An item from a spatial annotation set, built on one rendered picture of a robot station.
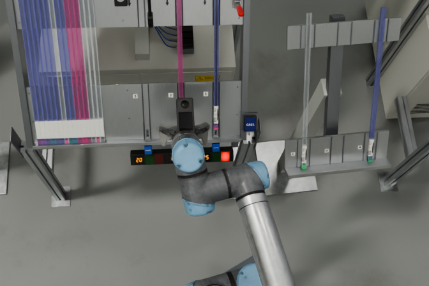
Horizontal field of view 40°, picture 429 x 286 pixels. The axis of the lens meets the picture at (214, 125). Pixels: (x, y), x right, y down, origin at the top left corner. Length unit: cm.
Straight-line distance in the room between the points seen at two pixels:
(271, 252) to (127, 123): 71
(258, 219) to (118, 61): 95
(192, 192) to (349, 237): 134
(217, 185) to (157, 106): 51
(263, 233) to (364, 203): 135
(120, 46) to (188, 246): 91
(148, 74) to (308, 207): 97
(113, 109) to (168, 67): 34
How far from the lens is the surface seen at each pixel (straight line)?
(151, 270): 252
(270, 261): 140
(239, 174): 144
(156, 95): 184
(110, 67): 213
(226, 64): 213
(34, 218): 263
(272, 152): 267
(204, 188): 142
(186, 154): 138
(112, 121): 188
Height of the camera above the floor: 250
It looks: 68 degrees down
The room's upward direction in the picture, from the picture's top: 10 degrees clockwise
